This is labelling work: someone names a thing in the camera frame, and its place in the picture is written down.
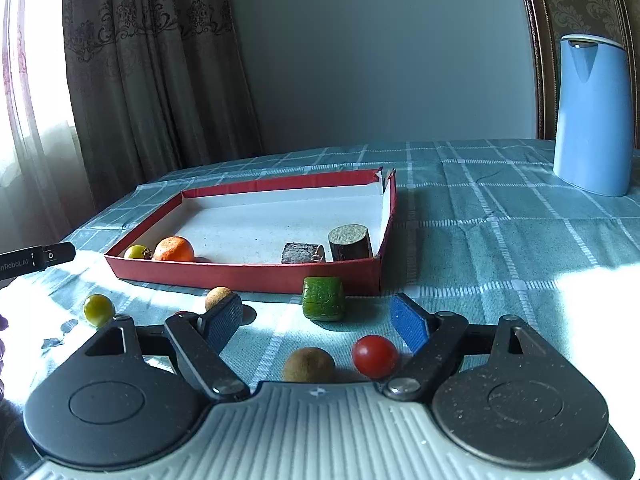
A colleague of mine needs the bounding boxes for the ornate brown headboard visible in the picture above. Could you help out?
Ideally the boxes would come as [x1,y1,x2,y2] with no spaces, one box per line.
[514,0,640,150]

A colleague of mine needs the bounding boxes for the tan longan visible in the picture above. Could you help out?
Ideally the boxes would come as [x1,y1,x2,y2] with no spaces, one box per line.
[204,286,235,313]

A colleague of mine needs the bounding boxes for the blue plastic container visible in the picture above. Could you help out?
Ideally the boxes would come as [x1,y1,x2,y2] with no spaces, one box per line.
[552,33,632,198]

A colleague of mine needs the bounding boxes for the brown patterned curtain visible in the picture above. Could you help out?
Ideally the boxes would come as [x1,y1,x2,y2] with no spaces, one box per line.
[62,0,264,211]

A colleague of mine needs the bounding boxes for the red cardboard box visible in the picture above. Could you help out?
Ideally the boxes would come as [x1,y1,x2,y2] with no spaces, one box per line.
[104,167,398,297]

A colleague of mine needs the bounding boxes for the orange tangerine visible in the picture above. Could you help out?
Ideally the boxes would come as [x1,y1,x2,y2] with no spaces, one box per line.
[153,236,195,263]

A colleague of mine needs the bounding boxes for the green cucumber chunk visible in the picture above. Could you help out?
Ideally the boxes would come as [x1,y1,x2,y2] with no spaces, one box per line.
[301,276,347,322]

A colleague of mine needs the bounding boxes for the brown kiwi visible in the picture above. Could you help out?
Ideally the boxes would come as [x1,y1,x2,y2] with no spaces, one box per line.
[282,347,337,384]

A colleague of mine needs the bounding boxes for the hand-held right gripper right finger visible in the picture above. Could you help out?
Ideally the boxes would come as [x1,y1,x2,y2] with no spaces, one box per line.
[382,293,552,401]

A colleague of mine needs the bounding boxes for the white sheer curtain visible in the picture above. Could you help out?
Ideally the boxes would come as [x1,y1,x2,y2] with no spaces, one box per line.
[0,0,97,257]

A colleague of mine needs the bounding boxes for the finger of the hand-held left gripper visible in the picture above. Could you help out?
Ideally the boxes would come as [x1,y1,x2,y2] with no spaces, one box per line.
[30,242,77,272]

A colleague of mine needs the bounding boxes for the thick dark sugarcane piece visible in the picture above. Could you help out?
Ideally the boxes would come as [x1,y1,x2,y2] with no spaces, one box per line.
[328,224,374,262]

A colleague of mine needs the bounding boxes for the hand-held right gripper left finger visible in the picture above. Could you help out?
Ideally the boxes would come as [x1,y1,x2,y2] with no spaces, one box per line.
[87,293,251,401]

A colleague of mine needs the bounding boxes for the short dark sugarcane piece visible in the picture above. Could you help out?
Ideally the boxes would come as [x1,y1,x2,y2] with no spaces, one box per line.
[281,242,326,265]

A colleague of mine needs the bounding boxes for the teal plaid tablecloth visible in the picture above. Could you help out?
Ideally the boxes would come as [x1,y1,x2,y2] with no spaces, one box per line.
[0,139,640,480]

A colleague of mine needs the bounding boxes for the red cherry tomato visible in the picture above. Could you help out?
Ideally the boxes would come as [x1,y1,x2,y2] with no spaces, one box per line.
[351,335,400,380]

